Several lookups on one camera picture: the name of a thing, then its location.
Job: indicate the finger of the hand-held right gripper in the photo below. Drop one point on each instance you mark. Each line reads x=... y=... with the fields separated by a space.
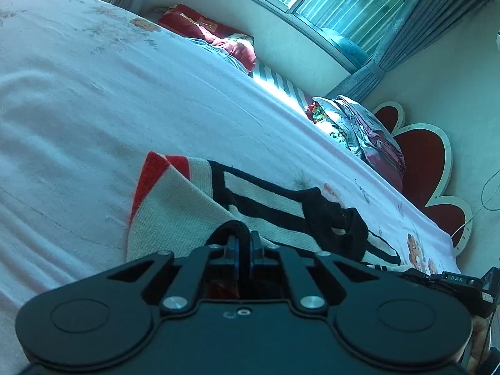
x=420 y=279

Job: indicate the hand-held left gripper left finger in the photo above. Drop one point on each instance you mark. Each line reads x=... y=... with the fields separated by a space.
x=234 y=250

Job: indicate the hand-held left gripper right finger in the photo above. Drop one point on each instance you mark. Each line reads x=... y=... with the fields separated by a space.
x=256 y=250

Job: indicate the striped knit sweater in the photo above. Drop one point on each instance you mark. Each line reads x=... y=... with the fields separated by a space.
x=183 y=211

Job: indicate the person's right hand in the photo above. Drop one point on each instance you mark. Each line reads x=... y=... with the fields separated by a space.
x=479 y=343

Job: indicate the red and white headboard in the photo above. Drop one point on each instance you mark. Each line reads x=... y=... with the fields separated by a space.
x=424 y=164

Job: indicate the stack of folded quilts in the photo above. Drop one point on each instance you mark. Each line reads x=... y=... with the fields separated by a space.
x=359 y=132

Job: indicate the striped mattress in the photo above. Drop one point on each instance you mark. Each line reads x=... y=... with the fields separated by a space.
x=279 y=84

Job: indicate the bed with floral sheet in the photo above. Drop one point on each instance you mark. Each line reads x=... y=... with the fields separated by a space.
x=78 y=105

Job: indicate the red pillow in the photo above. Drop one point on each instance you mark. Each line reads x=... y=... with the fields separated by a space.
x=207 y=31

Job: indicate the blue cushion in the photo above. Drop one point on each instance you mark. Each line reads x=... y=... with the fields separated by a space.
x=343 y=45

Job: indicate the blue curtain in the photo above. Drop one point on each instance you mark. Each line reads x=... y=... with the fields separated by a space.
x=410 y=35

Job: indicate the sliding glass window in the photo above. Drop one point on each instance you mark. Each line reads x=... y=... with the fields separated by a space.
x=351 y=4

